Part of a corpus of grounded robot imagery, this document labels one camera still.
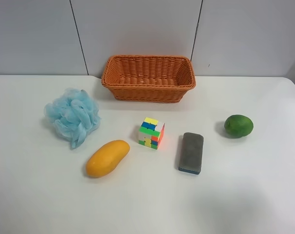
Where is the grey blue whiteboard eraser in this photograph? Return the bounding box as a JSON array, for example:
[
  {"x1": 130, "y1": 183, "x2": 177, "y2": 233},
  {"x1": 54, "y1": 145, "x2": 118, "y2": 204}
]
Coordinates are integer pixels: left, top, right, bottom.
[{"x1": 178, "y1": 132, "x2": 204, "y2": 175}]

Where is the colourful puzzle cube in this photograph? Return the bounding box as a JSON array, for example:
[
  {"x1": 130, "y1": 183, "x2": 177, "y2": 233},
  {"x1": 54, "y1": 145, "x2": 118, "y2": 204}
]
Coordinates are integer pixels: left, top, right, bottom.
[{"x1": 138, "y1": 117, "x2": 165, "y2": 150}]

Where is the yellow mango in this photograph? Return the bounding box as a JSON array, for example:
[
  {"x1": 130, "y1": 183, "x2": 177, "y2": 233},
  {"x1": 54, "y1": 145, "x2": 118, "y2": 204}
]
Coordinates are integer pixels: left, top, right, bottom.
[{"x1": 85, "y1": 140, "x2": 130, "y2": 178}]

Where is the orange wicker basket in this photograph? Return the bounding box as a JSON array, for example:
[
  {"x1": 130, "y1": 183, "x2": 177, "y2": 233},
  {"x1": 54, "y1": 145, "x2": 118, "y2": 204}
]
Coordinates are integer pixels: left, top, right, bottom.
[{"x1": 101, "y1": 55, "x2": 196, "y2": 103}]

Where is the green lemon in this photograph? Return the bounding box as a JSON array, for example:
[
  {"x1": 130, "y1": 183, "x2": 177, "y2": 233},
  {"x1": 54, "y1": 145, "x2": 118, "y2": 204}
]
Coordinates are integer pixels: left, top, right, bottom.
[{"x1": 224, "y1": 115, "x2": 254, "y2": 138}]

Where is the light blue bath loofah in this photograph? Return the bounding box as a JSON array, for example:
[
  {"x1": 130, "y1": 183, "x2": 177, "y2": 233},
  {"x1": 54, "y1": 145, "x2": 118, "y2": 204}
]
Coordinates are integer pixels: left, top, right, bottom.
[{"x1": 44, "y1": 88, "x2": 101, "y2": 149}]

